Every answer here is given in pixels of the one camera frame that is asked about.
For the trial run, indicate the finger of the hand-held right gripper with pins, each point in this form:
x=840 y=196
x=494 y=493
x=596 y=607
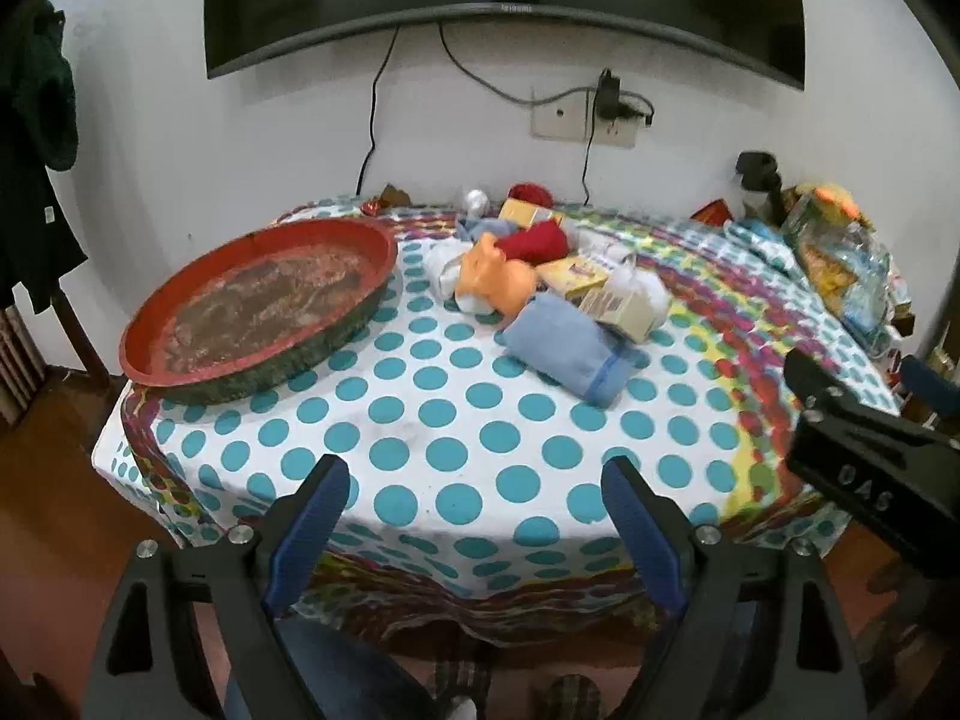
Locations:
x=814 y=386
x=930 y=394

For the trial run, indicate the red wrapped candy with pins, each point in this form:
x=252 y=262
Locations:
x=370 y=207

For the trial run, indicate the black power adapter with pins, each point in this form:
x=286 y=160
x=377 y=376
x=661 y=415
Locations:
x=609 y=97

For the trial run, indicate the polka dot tablecloth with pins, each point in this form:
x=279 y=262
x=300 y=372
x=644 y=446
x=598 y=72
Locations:
x=450 y=420

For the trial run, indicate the dark green hanging garment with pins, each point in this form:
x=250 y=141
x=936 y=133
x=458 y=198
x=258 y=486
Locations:
x=30 y=127

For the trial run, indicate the plaid slipper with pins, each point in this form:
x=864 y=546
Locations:
x=570 y=697
x=457 y=679

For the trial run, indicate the round red tray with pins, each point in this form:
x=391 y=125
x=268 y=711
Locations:
x=262 y=300

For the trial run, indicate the person's leg in jeans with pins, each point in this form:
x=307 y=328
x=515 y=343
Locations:
x=337 y=675

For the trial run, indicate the brown paper scrap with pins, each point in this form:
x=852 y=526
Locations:
x=394 y=195

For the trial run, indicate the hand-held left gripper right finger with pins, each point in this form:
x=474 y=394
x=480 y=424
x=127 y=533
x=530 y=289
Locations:
x=637 y=525

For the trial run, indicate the white cloth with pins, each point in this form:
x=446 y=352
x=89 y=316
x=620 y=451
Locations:
x=645 y=281

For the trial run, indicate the orange toy pig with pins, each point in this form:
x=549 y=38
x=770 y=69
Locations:
x=499 y=281

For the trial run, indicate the yellow box with barcode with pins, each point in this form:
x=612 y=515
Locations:
x=525 y=211

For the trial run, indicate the red packet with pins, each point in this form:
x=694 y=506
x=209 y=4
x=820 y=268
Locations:
x=711 y=211

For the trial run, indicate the beige carton box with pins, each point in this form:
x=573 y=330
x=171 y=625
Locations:
x=622 y=311

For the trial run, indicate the blue-grey sock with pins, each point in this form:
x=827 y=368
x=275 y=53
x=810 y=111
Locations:
x=480 y=229

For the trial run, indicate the clear plastic snack bag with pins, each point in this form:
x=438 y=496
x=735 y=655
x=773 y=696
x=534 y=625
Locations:
x=832 y=262

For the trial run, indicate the wooden chair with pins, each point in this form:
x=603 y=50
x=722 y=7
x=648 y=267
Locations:
x=75 y=330

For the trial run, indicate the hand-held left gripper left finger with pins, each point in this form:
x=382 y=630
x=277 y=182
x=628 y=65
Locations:
x=319 y=517

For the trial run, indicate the white crumpled ball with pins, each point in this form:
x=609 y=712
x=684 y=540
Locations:
x=475 y=199

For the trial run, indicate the black spray bottle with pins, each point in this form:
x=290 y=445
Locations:
x=757 y=169

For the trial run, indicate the red cloth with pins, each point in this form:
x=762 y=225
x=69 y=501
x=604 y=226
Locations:
x=536 y=241
x=529 y=191

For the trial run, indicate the light blue towel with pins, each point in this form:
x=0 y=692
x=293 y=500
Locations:
x=562 y=345

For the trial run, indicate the white sock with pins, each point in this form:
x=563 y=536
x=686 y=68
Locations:
x=442 y=266

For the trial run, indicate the white wall outlet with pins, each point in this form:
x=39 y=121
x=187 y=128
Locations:
x=559 y=120

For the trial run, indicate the yellow cartoon medicine box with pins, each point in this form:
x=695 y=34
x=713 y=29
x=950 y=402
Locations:
x=570 y=274

